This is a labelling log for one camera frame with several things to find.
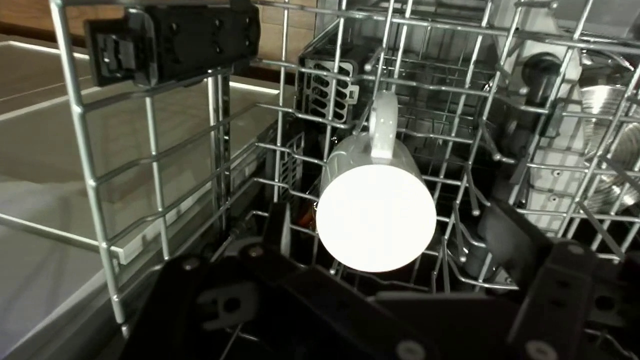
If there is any ribbed steel bowl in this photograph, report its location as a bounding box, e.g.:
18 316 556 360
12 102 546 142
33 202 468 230
577 83 640 213

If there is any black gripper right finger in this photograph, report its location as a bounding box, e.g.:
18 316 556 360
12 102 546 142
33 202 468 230
478 198 640 360

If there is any grey slotted cutlery basket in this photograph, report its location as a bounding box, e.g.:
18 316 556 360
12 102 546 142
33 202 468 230
279 51 366 202

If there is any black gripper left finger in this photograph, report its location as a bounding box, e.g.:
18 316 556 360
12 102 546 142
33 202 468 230
119 202 429 360

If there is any metal wire dishwasher rack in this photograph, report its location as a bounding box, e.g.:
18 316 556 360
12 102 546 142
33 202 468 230
0 0 640 360

